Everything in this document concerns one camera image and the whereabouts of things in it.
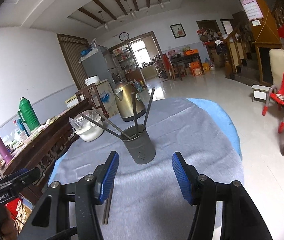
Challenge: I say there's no orange box on table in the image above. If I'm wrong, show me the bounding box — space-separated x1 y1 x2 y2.
184 49 199 56

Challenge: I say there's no grey refrigerator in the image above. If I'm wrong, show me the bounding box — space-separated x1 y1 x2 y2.
79 46 118 89

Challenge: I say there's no gold electric kettle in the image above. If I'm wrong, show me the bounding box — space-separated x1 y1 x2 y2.
114 81 146 122

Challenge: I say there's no round wall clock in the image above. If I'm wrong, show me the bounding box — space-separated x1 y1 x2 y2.
119 32 130 42

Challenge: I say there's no green thermos flask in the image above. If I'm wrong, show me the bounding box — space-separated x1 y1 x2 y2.
17 97 41 132

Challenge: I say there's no white small step stool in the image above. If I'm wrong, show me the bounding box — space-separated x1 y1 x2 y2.
251 85 270 102

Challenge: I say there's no wooden staircase railing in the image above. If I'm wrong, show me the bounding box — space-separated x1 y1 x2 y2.
223 23 254 79

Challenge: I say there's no white bowl with plastic bag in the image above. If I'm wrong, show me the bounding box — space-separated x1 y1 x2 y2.
69 110 103 142

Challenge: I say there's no beige armchair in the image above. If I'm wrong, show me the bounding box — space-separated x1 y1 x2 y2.
269 49 284 87

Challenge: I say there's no blue capped plastic bottle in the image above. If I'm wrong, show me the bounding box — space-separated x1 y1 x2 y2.
13 118 29 137

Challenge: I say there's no dark metal chopstick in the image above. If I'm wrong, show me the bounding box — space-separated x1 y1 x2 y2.
131 92 139 137
102 188 114 225
143 87 155 129
92 108 132 140
81 114 121 139

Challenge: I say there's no grey metal utensil holder cup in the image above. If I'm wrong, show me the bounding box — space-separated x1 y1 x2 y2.
120 124 156 165

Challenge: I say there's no blue table mat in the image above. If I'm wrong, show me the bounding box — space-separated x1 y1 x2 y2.
188 98 243 160

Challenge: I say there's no grey table cloth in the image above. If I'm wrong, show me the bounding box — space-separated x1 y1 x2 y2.
50 98 244 239

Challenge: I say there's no red plastic child chair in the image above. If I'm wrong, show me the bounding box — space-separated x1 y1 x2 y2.
262 73 284 133

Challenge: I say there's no dark wooden dining table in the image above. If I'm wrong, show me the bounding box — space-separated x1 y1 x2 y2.
169 53 205 80

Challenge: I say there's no dark carved wooden sideboard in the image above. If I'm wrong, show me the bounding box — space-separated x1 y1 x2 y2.
0 97 95 205

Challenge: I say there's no framed wall picture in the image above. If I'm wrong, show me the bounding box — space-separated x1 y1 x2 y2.
170 23 186 38

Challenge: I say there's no pink wall calendar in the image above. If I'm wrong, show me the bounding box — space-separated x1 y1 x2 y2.
240 0 264 21

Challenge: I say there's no wooden chair behind table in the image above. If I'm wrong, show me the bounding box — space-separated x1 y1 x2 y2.
75 83 109 118

